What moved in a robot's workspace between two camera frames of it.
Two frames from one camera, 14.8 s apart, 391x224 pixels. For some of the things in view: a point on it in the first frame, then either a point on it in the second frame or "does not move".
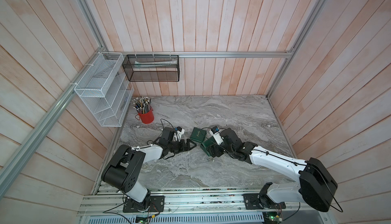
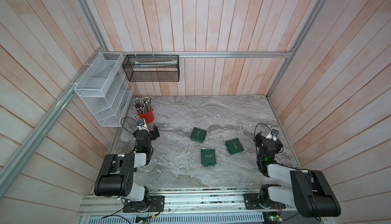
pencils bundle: x=142 y=104 does not move
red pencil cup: x=146 y=118 does not move
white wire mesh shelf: x=105 y=90 does not move
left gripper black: x=187 y=147 → x=156 y=132
